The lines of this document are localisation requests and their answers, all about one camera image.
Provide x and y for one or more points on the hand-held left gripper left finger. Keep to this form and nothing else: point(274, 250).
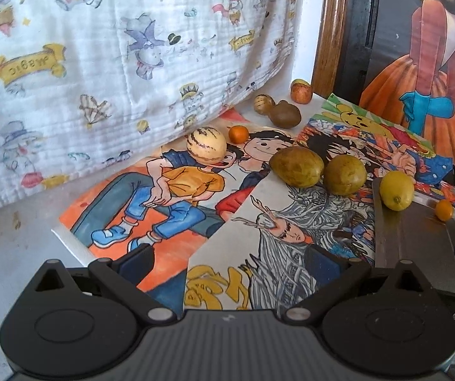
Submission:
point(137, 258)

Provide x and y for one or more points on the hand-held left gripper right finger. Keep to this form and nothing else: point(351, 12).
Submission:
point(323, 262)

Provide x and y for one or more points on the brown kiwi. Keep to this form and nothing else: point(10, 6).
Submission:
point(285, 116)

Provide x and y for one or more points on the orange kumquat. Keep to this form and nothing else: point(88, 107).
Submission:
point(444, 209)

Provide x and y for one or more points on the metal tray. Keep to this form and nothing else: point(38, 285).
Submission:
point(418, 238)

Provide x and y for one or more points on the grey-haired figure drawing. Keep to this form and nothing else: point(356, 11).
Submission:
point(291, 214)

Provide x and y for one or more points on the orange cartoon boy drawing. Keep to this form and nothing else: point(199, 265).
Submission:
point(179, 182)

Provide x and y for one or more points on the green-yellow passion fruit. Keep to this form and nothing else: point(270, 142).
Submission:
point(345, 175)

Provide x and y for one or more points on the yellow lemon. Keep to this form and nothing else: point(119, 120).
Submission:
point(398, 190)

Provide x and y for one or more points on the green-brown mango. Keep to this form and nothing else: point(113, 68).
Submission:
point(297, 165)

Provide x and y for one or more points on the colourful cartoon drawing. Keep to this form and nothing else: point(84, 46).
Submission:
point(394, 154)

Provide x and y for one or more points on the large striped pepino melon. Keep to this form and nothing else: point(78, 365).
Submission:
point(206, 145)

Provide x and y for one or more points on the small orange tangerine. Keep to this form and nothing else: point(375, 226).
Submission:
point(238, 133)

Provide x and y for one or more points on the small striped melon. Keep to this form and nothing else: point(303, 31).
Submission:
point(263, 103)

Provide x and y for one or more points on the red apple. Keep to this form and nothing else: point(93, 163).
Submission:
point(301, 92)

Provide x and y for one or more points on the yellow fruit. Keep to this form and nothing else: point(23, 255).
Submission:
point(299, 82)

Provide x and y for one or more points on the white printed blanket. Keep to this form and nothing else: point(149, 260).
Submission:
point(92, 67)

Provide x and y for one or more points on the wall poster with orange dress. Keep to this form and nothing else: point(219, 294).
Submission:
point(429, 87)

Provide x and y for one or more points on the wooden frame post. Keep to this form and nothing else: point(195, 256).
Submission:
point(330, 27)

